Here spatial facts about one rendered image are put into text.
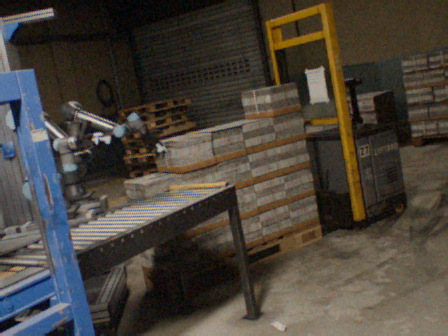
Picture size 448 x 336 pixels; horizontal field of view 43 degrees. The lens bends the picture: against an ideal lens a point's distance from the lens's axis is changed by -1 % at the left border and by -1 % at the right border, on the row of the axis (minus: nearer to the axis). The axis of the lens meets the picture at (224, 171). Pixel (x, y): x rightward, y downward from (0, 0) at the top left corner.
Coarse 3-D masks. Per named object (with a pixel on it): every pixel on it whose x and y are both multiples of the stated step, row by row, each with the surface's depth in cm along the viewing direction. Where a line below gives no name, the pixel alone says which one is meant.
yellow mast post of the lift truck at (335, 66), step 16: (336, 32) 453; (336, 48) 453; (336, 64) 453; (336, 80) 454; (336, 96) 458; (336, 112) 464; (352, 144) 465; (352, 160) 465; (352, 176) 465; (352, 192) 468; (352, 208) 474
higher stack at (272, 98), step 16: (256, 96) 456; (272, 96) 444; (288, 96) 453; (256, 112) 461; (288, 128) 452; (288, 144) 453; (304, 144) 463; (288, 160) 452; (304, 160) 462; (288, 176) 454; (304, 176) 462; (288, 192) 454; (304, 192) 463; (288, 208) 456; (304, 208) 463; (304, 240) 463
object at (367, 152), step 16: (336, 128) 535; (352, 128) 513; (368, 128) 486; (384, 128) 490; (320, 144) 509; (336, 144) 492; (368, 144) 482; (384, 144) 491; (320, 160) 514; (336, 160) 497; (368, 160) 480; (384, 160) 491; (400, 160) 502; (320, 176) 519; (336, 176) 502; (368, 176) 481; (384, 176) 491; (400, 176) 503; (368, 192) 481; (384, 192) 492; (400, 192) 504; (368, 208) 481; (384, 208) 491; (400, 208) 506
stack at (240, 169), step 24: (216, 168) 417; (240, 168) 429; (264, 168) 441; (144, 192) 391; (240, 192) 428; (264, 192) 441; (216, 216) 418; (264, 216) 441; (288, 216) 453; (192, 240) 407; (216, 240) 418; (288, 240) 454; (144, 264) 422; (168, 264) 397; (216, 264) 419; (168, 288) 397; (192, 288) 407
